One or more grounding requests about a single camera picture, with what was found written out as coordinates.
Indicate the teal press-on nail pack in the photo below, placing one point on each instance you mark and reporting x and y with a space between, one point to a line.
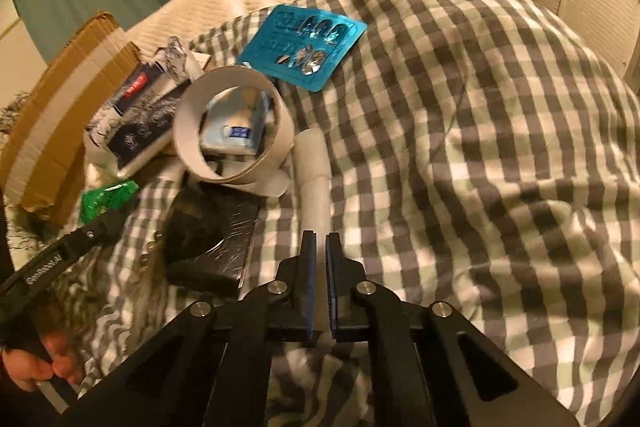
305 44

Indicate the black flat box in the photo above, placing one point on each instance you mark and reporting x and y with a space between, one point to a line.
220 242

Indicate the white paper roll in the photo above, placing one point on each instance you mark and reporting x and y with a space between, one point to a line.
312 172

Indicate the cardboard tape roll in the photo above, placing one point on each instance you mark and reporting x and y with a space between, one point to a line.
186 127

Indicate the blue tissue packet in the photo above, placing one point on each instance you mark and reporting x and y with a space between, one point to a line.
235 132

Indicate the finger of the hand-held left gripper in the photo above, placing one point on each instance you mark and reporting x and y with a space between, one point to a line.
92 234

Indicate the brown cardboard box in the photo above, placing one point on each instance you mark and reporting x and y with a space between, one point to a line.
55 107

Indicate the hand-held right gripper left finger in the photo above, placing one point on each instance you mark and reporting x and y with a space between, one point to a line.
310 287

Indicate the green foil packet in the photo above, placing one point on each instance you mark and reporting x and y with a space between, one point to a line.
107 201

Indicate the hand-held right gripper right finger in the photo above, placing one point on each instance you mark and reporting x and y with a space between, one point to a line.
332 292

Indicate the person's left hand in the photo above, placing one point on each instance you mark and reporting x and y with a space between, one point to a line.
35 369

